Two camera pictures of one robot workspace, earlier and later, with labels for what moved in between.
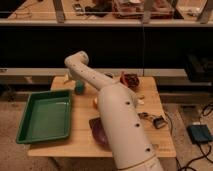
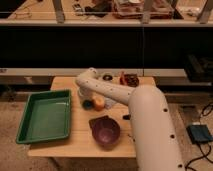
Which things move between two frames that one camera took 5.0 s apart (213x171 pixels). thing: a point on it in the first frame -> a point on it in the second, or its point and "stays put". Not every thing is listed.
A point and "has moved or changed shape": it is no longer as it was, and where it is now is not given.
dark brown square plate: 96,125 stays put
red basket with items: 131,80 stays put
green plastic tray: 46,117 stays put
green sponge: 79,87 has moved or changed shape
